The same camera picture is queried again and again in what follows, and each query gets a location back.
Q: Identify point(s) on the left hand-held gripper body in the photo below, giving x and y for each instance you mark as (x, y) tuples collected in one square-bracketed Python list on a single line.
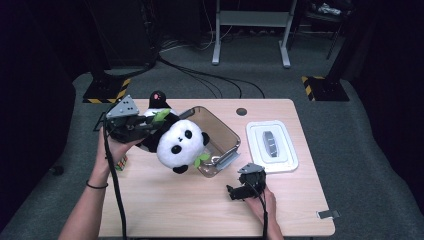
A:
[(123, 123)]

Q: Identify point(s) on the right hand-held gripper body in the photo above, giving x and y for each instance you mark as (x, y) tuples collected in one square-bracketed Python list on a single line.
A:
[(254, 181)]

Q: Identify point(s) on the panda plush toy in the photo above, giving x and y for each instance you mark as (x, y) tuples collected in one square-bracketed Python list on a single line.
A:
[(180, 146)]

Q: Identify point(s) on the white container lid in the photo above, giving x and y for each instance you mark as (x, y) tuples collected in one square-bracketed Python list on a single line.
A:
[(271, 145)]

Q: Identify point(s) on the clear plastic storage box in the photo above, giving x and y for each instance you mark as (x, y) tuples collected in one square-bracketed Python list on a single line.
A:
[(218, 131)]

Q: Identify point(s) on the person's right hand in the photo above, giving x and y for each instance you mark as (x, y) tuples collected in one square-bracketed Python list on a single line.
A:
[(263, 208)]

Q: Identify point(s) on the person's left hand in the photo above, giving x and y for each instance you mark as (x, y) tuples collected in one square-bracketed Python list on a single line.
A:
[(111, 155)]

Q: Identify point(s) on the black yellow-striped stand base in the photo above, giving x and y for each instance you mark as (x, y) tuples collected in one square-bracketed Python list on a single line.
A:
[(103, 90), (328, 89)]

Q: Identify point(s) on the black hair band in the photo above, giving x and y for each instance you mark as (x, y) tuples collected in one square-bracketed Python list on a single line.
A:
[(96, 186)]

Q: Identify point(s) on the dark round table grommet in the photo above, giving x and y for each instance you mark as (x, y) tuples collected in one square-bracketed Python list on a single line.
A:
[(241, 111)]

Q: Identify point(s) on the grey tape piece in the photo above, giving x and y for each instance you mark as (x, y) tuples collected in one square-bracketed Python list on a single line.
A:
[(328, 214)]

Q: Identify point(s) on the dark chair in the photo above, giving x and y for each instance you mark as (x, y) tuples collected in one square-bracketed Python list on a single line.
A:
[(328, 20)]

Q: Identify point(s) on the pale crumpled thing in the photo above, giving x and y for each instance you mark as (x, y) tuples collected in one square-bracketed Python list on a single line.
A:
[(328, 9)]

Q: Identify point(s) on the white metal stand frame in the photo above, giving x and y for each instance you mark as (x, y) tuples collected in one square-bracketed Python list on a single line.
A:
[(253, 18)]

